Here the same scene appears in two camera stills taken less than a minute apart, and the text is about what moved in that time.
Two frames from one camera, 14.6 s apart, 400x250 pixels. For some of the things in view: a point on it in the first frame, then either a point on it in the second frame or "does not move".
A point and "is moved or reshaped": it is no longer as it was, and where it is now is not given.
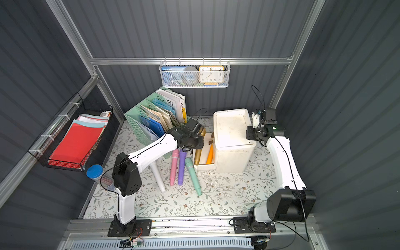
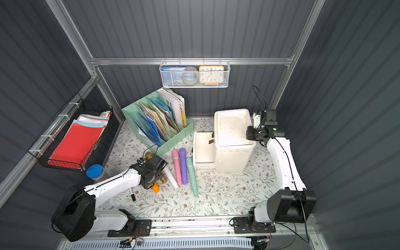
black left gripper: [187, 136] → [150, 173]
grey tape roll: [190, 75] does not move
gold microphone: [198, 152] → [148, 156]
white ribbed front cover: [173, 244] does not move
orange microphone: [210, 155] → [155, 187]
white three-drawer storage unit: [233, 150] does not move
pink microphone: [175, 156] is moved or reshaped
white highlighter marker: [154, 168] is moved or reshaped
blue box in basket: [172, 75] does not move
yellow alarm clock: [211, 75] does not move
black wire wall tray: [70, 141] does not move
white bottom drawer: [202, 165] does not move
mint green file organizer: [163, 112] does not move
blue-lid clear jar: [97, 173] does not move
